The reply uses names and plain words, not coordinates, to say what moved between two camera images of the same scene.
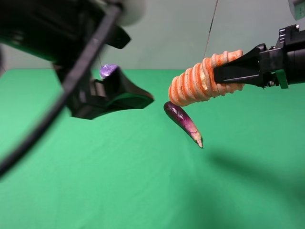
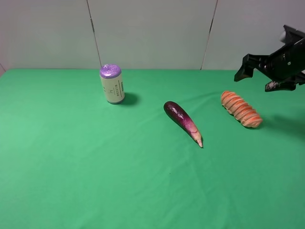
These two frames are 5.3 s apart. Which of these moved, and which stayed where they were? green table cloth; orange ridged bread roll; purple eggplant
Moved: orange ridged bread roll
Stayed: purple eggplant; green table cloth
